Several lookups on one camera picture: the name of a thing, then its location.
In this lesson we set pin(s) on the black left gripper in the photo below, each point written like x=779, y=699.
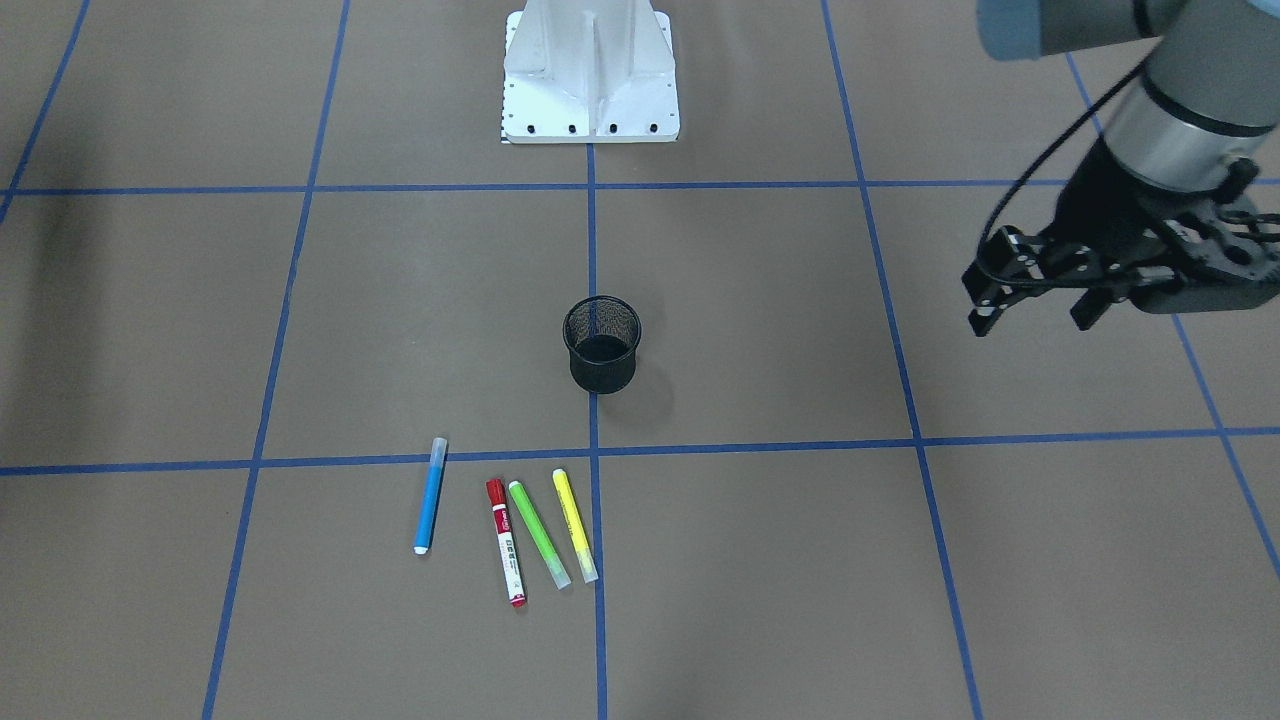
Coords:
x=1098, y=203

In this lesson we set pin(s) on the yellow highlighter pen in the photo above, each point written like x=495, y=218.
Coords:
x=573, y=520

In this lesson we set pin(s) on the green highlighter pen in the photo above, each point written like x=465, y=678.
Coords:
x=539, y=534

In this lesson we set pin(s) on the red white marker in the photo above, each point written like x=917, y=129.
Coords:
x=505, y=538

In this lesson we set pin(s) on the blue marker pen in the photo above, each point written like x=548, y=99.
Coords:
x=433, y=483

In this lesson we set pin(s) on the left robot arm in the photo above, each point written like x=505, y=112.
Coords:
x=1205, y=93

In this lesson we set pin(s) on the black mesh pen cup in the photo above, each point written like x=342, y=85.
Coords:
x=601, y=335

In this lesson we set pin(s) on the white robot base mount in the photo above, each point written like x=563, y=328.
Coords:
x=589, y=72

